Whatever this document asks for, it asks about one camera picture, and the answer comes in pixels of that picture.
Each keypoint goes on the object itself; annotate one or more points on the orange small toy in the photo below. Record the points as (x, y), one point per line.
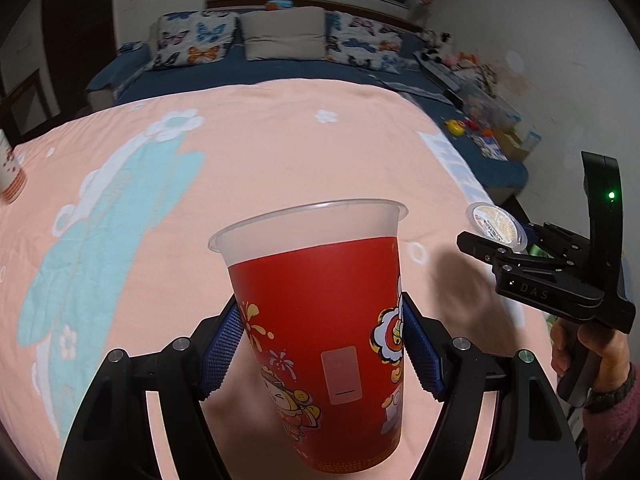
(487, 134)

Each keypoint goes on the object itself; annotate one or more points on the small red and white cup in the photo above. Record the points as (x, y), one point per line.
(10, 170)

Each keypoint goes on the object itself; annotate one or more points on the pink printed blanket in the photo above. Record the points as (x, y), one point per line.
(300, 160)

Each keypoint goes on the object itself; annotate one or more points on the patterned hat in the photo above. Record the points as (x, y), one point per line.
(487, 76)

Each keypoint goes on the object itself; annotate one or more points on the clear storage box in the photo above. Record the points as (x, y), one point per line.
(487, 107)

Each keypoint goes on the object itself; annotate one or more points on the person's right hand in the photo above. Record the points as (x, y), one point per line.
(612, 355)

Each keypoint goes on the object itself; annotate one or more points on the blue sofa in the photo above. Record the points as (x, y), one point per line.
(135, 80)

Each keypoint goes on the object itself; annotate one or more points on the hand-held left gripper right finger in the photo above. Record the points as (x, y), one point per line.
(422, 355)

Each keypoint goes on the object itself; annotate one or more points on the teal small toy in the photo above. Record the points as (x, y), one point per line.
(278, 5)

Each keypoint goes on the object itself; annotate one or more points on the blue framed white card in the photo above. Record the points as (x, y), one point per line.
(533, 139)

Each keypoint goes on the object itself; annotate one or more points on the clear plastic lid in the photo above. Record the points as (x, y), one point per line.
(492, 220)

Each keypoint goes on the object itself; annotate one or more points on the yellow toy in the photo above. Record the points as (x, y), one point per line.
(454, 128)

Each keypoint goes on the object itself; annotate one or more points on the blue and white booklet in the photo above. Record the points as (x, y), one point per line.
(492, 151)

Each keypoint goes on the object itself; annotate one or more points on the dark wooden door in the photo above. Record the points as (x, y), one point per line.
(75, 35)

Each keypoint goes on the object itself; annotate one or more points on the red small toy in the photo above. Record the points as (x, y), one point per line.
(469, 122)

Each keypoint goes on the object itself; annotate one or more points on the beige pillow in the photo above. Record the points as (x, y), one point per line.
(285, 35)

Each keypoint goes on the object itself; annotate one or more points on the butterfly print pillow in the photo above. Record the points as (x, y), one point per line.
(192, 40)
(365, 42)

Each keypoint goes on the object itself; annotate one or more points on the person's right forearm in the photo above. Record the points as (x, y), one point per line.
(615, 440)

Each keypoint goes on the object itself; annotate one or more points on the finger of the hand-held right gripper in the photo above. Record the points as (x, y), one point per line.
(560, 242)
(480, 245)

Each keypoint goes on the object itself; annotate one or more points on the black and white plush toy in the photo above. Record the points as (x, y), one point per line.
(436, 40)

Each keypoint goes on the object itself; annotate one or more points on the cardboard box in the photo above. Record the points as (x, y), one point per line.
(512, 141)

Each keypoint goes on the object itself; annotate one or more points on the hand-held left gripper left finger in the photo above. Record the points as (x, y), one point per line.
(222, 350)

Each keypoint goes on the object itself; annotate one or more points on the red printed plastic cup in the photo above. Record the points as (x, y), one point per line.
(320, 310)

